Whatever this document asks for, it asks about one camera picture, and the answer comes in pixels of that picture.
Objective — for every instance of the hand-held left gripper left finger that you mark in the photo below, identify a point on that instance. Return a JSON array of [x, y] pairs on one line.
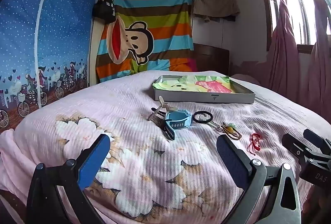
[[94, 159]]

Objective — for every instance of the dark wooden headboard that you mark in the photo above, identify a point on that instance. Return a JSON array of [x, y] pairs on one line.
[[212, 58]]

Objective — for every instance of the striped monkey print blanket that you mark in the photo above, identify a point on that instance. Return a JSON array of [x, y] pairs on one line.
[[160, 14]]

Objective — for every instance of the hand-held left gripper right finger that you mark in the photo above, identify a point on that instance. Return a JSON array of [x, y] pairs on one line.
[[230, 159]]

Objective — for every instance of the black hanging bag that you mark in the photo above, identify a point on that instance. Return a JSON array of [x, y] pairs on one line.
[[103, 9]]

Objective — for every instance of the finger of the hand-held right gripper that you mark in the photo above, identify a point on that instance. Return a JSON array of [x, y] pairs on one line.
[[293, 145], [314, 137]]

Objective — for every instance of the colourful crayon drawing paper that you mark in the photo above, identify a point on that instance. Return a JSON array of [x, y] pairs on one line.
[[196, 84]]

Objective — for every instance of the beige hair claw clip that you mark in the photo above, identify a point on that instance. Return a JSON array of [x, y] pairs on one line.
[[158, 110]]

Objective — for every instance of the brown hanging cloth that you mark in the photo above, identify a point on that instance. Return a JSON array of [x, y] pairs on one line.
[[214, 4]]

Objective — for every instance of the grey shallow cardboard box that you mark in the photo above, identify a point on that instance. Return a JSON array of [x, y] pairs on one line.
[[204, 98]]

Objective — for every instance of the pink curtain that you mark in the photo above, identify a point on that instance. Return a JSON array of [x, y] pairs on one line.
[[281, 53], [322, 63]]

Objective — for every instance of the blue smartwatch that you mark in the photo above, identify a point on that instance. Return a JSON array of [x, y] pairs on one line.
[[178, 120]]

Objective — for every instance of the window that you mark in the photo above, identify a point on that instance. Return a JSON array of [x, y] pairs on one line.
[[300, 6]]

